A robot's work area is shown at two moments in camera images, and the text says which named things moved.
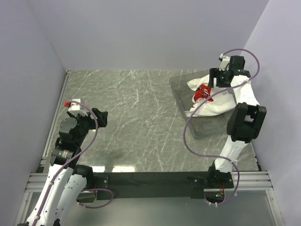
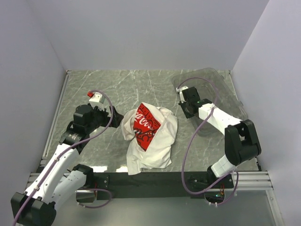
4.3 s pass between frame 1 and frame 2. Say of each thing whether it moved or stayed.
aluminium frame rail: stayed
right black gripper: moved
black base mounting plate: stayed
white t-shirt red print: moved
